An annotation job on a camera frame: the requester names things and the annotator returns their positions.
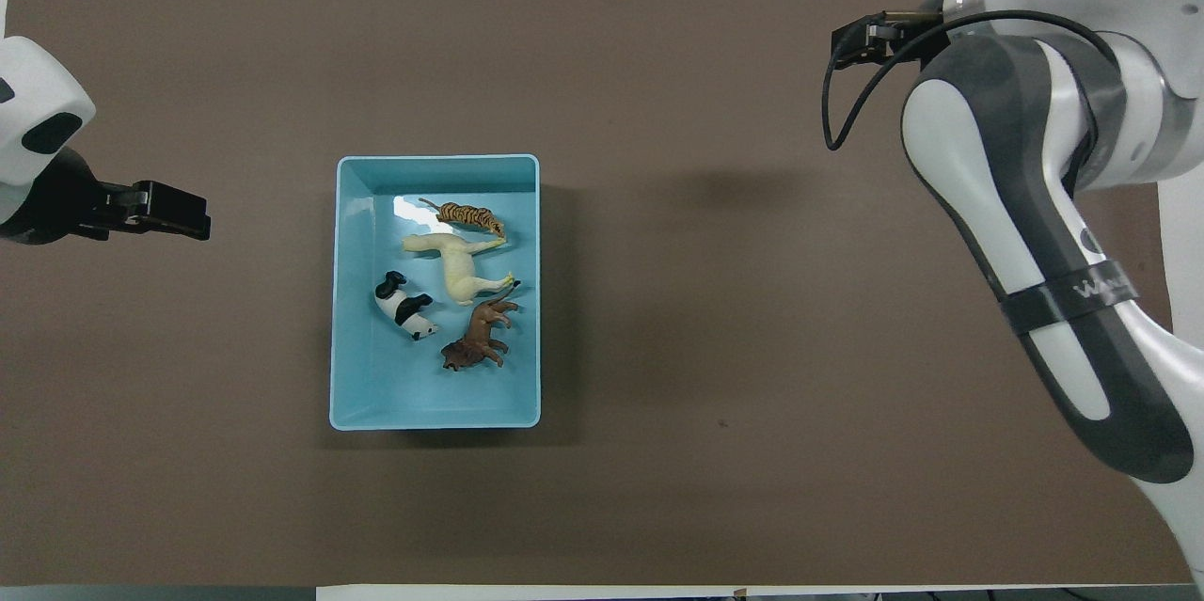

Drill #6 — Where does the light blue storage box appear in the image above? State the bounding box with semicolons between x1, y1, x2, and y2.
329;153;543;431

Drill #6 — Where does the brown lion toy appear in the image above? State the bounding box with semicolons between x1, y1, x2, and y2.
440;298;521;373

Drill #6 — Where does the orange striped tiger toy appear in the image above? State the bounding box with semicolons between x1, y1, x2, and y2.
418;197;508;241

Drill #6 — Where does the brown table mat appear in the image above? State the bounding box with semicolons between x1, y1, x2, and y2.
0;0;1194;588

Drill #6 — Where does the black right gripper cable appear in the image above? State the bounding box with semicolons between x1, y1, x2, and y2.
822;9;1113;153

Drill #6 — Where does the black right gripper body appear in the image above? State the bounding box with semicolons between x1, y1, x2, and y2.
879;8;947;67

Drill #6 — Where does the black and white panda toy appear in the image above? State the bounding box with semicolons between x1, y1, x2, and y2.
373;270;440;342

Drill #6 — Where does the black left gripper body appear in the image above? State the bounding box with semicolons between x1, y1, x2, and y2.
0;149;138;245

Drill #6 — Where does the cream llama toy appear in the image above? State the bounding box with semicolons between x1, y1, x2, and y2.
402;231;522;308

